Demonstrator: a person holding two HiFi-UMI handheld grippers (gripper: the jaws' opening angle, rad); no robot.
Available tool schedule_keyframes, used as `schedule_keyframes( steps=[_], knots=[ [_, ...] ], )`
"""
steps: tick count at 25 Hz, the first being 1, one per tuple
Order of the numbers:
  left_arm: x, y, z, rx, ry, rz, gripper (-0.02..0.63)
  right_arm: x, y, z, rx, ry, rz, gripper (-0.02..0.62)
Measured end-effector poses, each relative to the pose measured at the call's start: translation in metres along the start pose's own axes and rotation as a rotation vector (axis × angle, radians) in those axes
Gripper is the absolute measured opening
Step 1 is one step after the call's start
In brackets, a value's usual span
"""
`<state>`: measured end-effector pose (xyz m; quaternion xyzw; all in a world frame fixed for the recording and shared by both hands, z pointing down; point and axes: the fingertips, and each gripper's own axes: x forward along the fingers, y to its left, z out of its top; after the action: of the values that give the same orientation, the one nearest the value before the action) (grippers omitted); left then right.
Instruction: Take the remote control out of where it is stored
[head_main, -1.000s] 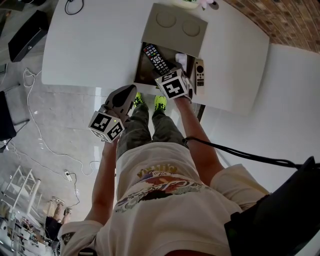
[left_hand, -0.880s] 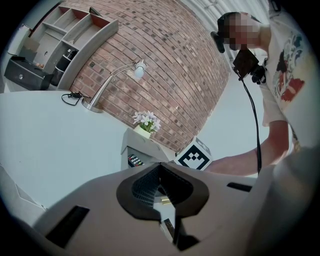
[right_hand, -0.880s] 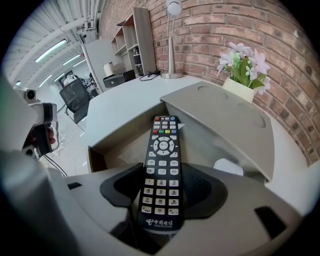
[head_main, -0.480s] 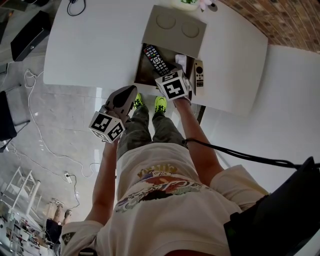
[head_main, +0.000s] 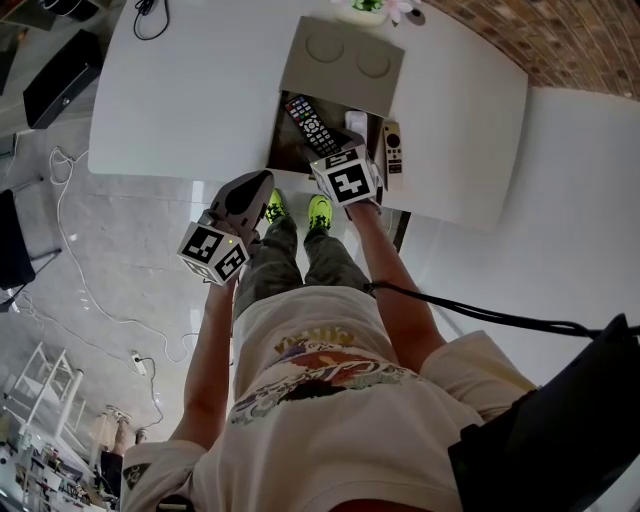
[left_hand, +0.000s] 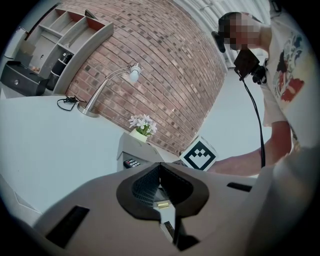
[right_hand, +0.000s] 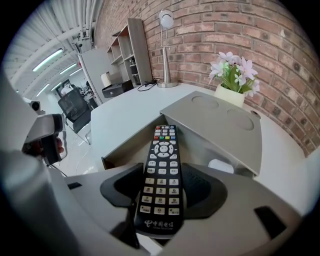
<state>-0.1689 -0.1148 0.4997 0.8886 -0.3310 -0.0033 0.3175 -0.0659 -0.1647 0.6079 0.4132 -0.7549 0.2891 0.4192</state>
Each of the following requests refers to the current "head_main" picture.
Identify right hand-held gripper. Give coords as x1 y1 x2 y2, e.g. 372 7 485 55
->
297 128 386 207

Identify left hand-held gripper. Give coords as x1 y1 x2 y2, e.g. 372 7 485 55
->
176 169 276 287

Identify black remote control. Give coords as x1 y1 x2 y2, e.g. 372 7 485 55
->
283 94 354 157

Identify white remote control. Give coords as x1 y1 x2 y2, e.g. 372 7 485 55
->
343 109 371 139

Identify gold remote control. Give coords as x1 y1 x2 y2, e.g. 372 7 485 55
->
382 121 405 192

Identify grey storage box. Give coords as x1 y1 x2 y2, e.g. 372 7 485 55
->
264 15 406 174

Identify person's left forearm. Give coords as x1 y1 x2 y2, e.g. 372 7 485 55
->
164 279 239 451

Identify person's right forearm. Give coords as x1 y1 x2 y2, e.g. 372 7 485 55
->
344 202 449 371

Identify black metal cash box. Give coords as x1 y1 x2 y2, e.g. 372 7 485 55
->
22 28 105 130

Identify person's left neon shoe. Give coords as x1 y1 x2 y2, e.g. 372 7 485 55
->
264 188 290 224

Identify person's neon shoe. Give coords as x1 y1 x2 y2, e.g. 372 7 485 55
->
307 193 335 232
264 188 290 224

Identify person's right neon shoe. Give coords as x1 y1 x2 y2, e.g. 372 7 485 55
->
307 193 335 232

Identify potted pink flowers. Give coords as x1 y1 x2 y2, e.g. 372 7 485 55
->
329 0 426 27

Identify black office chair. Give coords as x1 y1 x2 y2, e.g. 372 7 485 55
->
0 188 64 314

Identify grey side table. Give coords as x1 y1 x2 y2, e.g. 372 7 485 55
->
0 19 101 146

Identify black bottle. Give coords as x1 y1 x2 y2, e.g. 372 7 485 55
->
42 0 104 22

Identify person's white printed T-shirt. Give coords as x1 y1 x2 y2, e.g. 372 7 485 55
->
119 287 539 512

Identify white metal rack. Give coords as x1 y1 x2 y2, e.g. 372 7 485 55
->
0 342 89 451

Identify grey wooden shelf unit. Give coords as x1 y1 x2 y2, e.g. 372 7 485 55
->
0 0 126 31

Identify white floor cable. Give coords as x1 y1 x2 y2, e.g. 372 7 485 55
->
48 146 194 364

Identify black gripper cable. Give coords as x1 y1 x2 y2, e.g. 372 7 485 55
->
363 282 601 337

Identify black power adapter cable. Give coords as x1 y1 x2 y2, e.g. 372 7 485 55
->
132 0 171 41

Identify black body-worn camera rig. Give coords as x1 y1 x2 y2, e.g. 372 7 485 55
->
447 312 640 509

